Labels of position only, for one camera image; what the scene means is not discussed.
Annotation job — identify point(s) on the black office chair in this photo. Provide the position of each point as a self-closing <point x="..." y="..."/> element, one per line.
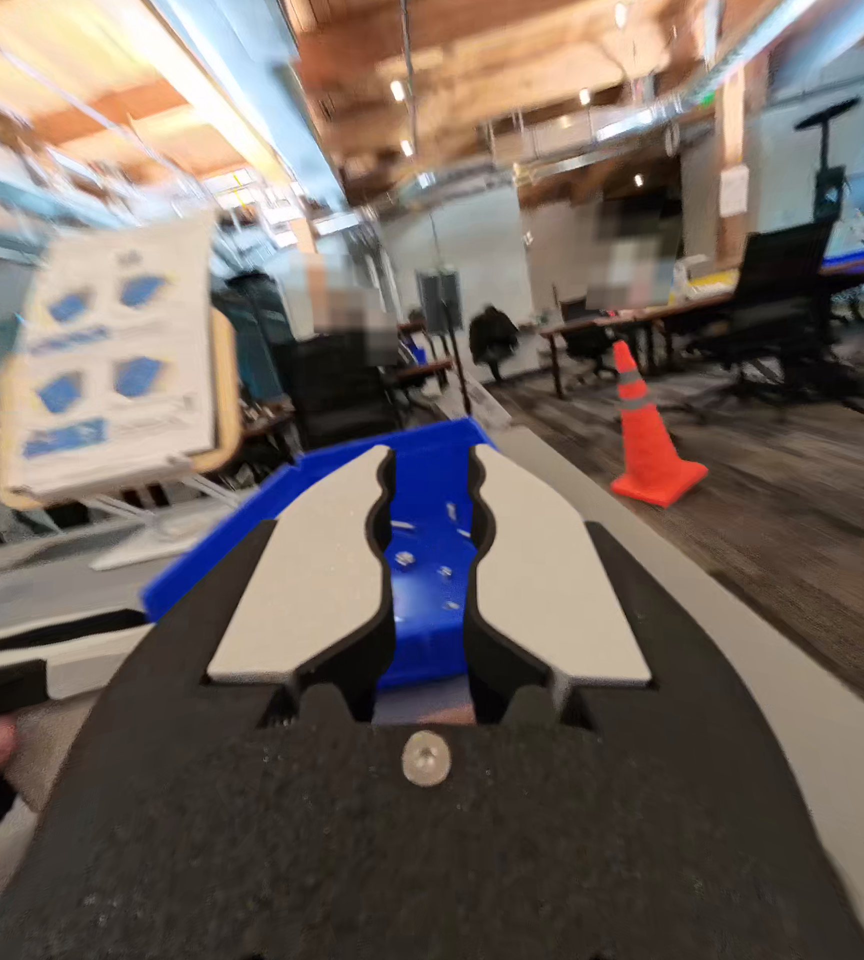
<point x="493" y="337"/>
<point x="334" y="390"/>
<point x="777" y="300"/>

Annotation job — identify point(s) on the hanging denim jacket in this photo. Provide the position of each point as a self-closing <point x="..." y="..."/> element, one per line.
<point x="252" y="345"/>

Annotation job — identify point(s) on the printed instruction sheet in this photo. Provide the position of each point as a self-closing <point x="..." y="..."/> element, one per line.
<point x="117" y="337"/>

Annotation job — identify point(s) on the blue plastic bin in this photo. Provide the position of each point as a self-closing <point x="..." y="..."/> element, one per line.
<point x="424" y="487"/>

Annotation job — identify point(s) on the steel nuts and bolts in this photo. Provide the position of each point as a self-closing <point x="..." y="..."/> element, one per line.
<point x="403" y="557"/>

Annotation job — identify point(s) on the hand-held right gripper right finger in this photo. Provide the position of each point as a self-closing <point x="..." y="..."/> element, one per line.
<point x="559" y="585"/>

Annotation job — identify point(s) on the white document stand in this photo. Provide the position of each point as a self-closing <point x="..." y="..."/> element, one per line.
<point x="147" y="547"/>

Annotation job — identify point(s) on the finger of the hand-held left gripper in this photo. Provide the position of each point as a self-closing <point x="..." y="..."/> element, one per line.
<point x="87" y="667"/>

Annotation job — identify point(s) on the long wooden table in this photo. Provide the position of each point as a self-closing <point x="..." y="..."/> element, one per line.
<point x="672" y="307"/>

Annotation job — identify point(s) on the orange traffic cone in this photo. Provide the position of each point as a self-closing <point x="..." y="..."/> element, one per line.
<point x="649" y="450"/>

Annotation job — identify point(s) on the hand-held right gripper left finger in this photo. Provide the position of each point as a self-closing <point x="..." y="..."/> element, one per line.
<point x="304" y="585"/>

